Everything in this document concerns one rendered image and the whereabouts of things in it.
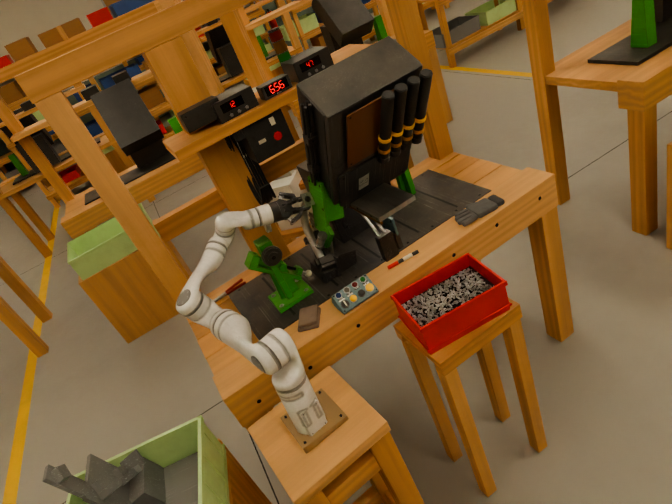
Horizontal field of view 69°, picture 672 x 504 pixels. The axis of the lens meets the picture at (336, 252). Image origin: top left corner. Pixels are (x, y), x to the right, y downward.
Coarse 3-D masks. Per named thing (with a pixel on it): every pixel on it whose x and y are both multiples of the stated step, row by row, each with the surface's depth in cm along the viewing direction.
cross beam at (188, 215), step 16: (304, 144) 215; (272, 160) 211; (288, 160) 214; (304, 160) 218; (272, 176) 213; (208, 192) 205; (176, 208) 203; (192, 208) 202; (208, 208) 205; (224, 208) 208; (160, 224) 198; (176, 224) 201; (192, 224) 204
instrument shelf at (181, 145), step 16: (352, 48) 203; (256, 96) 195; (288, 96) 183; (256, 112) 179; (272, 112) 183; (208, 128) 181; (224, 128) 176; (240, 128) 179; (176, 144) 179; (192, 144) 173; (208, 144) 175
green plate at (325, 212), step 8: (312, 184) 180; (320, 184) 173; (312, 192) 182; (320, 192) 176; (320, 200) 178; (328, 200) 178; (312, 208) 188; (320, 208) 180; (328, 208) 179; (336, 208) 181; (320, 216) 183; (328, 216) 180; (336, 216) 182; (320, 224) 185; (328, 224) 180
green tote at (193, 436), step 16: (176, 432) 146; (192, 432) 148; (208, 432) 147; (144, 448) 146; (160, 448) 147; (176, 448) 149; (192, 448) 151; (208, 448) 142; (224, 448) 153; (112, 464) 146; (160, 464) 150; (208, 464) 137; (224, 464) 147; (208, 480) 132; (224, 480) 142; (208, 496) 128; (224, 496) 137
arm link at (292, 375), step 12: (264, 336) 127; (276, 336) 125; (288, 336) 126; (276, 348) 123; (288, 348) 125; (288, 360) 126; (300, 360) 128; (288, 372) 130; (300, 372) 129; (276, 384) 130; (288, 384) 128; (300, 384) 130
